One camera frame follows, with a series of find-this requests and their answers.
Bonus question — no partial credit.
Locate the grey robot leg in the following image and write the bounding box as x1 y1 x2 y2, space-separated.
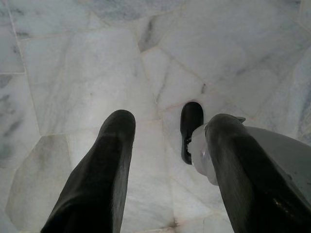
190 117 311 207

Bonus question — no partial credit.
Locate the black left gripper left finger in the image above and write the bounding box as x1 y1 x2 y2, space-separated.
40 109 136 233

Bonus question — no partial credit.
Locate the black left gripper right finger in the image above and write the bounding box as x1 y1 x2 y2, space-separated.
204 113 311 233

